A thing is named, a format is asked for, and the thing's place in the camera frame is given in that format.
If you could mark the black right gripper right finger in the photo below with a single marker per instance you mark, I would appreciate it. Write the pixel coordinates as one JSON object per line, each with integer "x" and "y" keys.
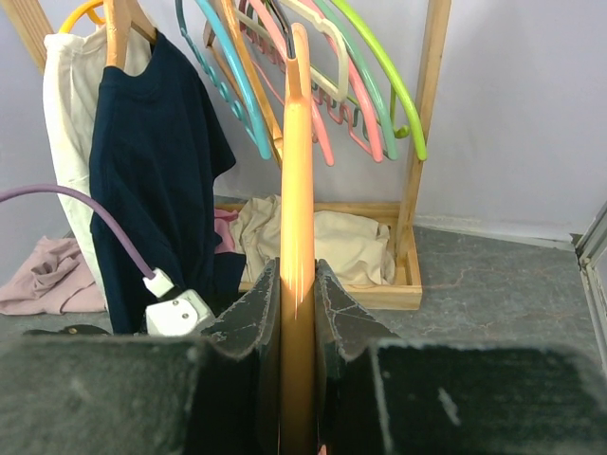
{"x": 383, "y": 394}

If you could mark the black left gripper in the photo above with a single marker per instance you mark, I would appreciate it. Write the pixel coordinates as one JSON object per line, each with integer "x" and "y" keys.
{"x": 70, "y": 330}

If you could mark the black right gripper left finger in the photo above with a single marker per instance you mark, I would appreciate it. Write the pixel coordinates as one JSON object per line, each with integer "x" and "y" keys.
{"x": 214, "y": 392}

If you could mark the peach orange plastic hanger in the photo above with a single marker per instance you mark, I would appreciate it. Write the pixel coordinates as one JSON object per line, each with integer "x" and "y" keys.
{"x": 298, "y": 415}

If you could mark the turquoise plastic hanger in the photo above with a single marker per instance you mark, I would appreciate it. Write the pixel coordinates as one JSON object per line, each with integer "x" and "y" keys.
{"x": 248, "y": 111}

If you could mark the wooden hanger with bar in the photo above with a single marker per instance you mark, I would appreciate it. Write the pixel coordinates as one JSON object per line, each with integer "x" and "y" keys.
{"x": 225, "y": 10}

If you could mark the navy blue t shirt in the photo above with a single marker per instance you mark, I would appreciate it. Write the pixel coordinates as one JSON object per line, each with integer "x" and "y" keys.
{"x": 157, "y": 148}

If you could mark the white printed t shirt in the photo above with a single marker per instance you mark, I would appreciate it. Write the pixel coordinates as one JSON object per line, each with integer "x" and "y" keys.
{"x": 72, "y": 76}

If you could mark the pink plastic hanger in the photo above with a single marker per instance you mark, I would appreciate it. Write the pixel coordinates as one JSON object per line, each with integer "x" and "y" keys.
{"x": 302, "y": 121}
{"x": 347, "y": 99}

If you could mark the cream plastic hanger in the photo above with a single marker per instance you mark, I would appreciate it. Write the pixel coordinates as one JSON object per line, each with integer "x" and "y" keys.
{"x": 309, "y": 11}

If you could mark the wooden hanger under navy shirt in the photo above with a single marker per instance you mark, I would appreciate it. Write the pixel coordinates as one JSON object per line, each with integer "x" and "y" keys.
{"x": 120, "y": 17}

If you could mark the mint green hanger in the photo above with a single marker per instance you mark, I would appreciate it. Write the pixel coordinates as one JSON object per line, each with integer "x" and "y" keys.
{"x": 367, "y": 78}

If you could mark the lime green hanger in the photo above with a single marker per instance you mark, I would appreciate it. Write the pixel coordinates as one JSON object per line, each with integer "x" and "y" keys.
{"x": 398, "y": 87}

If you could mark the mauve pink crumpled garment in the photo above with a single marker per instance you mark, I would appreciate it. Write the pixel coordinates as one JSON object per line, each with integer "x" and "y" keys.
{"x": 55, "y": 280}

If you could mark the wooden clothes rack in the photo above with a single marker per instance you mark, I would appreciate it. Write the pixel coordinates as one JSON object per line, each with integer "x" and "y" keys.
{"x": 405, "y": 293}

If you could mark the cream cloth in rack base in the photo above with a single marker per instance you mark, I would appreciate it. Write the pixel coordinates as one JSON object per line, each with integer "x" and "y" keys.
{"x": 355, "y": 247}

